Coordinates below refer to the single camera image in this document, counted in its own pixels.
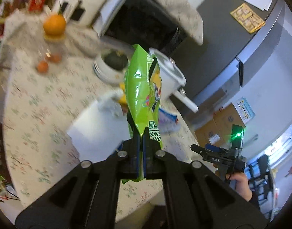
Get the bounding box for blue yellow poster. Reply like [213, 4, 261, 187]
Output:
[233, 97, 255, 125]

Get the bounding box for upper cardboard box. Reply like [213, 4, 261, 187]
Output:
[213, 103, 246, 130]

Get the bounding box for white electric pot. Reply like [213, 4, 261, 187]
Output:
[149, 48, 199, 113]

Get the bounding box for person's right hand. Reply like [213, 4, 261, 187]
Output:
[226, 172, 253, 202]

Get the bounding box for grey refrigerator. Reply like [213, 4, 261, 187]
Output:
[169, 0, 286, 115]

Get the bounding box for large orange fruit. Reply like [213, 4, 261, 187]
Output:
[43, 14, 67, 36]

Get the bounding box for floral microwave cover cloth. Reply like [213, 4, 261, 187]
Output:
[155, 0, 203, 45]

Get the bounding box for lower cardboard box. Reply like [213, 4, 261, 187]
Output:
[195, 119, 226, 148]

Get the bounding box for cardboard box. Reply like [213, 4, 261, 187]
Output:
[213, 103, 246, 130]
[195, 119, 226, 148]

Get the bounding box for blue and white carton box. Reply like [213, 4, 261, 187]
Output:
[67, 97, 131, 163]

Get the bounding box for glass jar with wooden lid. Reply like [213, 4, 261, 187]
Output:
[35, 34, 65, 74]

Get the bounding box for clear plastic bottle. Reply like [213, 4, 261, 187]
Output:
[158, 108, 181, 134]

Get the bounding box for stacked white bowls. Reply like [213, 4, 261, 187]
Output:
[93, 49, 129, 86]

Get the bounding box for black microwave oven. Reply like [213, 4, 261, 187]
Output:
[93, 0, 187, 56]

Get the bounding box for black chair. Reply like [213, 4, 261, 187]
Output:
[248, 155, 275, 221]

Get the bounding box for green snack bag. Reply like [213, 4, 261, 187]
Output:
[120, 44, 162, 184]

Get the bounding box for yellow paper on fridge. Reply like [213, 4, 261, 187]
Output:
[230, 3, 265, 34]

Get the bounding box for dark green squash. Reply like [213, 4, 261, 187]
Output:
[104, 51, 128, 71]

